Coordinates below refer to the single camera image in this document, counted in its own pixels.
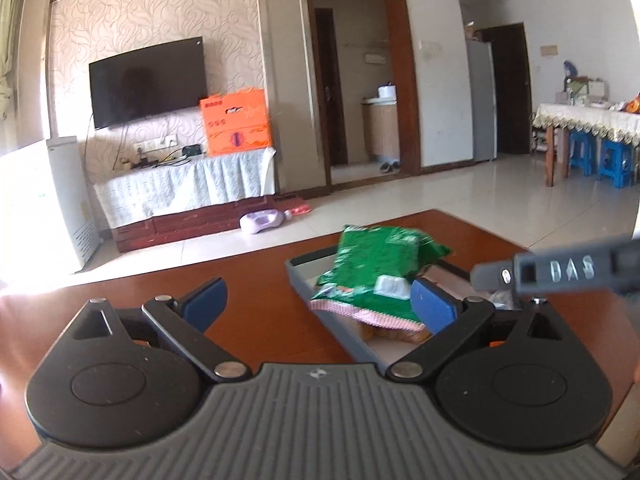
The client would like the tied curtain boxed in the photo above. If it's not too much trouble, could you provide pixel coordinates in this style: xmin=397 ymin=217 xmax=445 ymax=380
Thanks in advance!
xmin=1 ymin=0 xmax=23 ymax=155

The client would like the white chest freezer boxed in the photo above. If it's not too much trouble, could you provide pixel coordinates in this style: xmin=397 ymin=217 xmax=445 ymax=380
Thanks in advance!
xmin=1 ymin=136 xmax=101 ymax=281

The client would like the blue plastic stool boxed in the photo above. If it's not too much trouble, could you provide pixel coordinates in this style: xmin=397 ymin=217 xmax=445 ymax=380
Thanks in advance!
xmin=597 ymin=139 xmax=636 ymax=188
xmin=568 ymin=129 xmax=597 ymax=177

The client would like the pair of slippers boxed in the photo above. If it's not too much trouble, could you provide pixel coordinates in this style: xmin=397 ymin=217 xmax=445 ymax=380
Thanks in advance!
xmin=380 ymin=160 xmax=400 ymax=174

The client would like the red tv cabinet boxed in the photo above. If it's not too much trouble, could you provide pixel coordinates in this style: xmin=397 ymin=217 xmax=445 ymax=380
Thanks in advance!
xmin=111 ymin=194 xmax=308 ymax=252

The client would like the white pot on counter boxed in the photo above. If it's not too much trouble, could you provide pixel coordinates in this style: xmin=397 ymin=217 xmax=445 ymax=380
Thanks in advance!
xmin=378 ymin=84 xmax=397 ymax=101

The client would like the red item on floor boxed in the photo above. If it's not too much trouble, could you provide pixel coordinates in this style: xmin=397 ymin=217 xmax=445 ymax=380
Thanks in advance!
xmin=288 ymin=203 xmax=311 ymax=217

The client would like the white patterned cabinet cloth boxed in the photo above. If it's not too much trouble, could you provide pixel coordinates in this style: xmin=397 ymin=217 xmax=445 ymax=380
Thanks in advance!
xmin=93 ymin=148 xmax=276 ymax=229

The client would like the kitchen counter cabinet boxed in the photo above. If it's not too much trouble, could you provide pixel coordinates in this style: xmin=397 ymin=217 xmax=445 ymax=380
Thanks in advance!
xmin=361 ymin=99 xmax=400 ymax=162

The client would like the tan peanut snack bag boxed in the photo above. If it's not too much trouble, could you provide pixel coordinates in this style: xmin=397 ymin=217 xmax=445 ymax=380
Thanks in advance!
xmin=357 ymin=322 xmax=432 ymax=344

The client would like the black wall television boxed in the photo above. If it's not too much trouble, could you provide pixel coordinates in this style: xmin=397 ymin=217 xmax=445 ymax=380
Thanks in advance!
xmin=89 ymin=37 xmax=208 ymax=130

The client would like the grey refrigerator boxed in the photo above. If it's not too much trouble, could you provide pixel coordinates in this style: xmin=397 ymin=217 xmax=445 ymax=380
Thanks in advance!
xmin=466 ymin=40 xmax=497 ymax=162

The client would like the green snack bag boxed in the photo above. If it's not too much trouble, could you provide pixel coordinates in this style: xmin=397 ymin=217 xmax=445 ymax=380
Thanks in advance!
xmin=324 ymin=226 xmax=451 ymax=288
xmin=309 ymin=270 xmax=426 ymax=332

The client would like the dining table with lace cloth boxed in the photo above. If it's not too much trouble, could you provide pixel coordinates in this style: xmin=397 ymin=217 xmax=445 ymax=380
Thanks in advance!
xmin=533 ymin=103 xmax=639 ymax=182

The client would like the orange cardboard box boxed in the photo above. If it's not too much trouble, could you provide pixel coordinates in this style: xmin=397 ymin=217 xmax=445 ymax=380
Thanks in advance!
xmin=200 ymin=88 xmax=272 ymax=156

